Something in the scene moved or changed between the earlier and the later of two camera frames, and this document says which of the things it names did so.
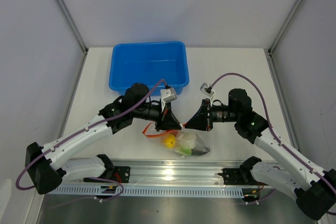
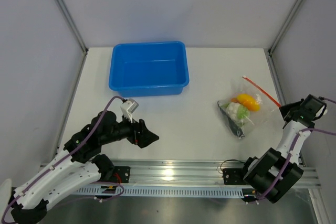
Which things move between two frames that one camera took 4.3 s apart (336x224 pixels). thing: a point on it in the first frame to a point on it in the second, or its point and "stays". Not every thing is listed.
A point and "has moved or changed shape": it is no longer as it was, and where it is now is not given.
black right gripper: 200,120 to 283,109
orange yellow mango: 170,141 has moved or changed shape
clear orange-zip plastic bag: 180,141 has moved or changed shape
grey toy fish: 199,151 has moved or changed shape
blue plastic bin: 146,63 stays
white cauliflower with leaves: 185,142 has moved or changed shape
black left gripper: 168,121 to 142,136
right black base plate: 234,176 stays
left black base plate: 121,173 stays
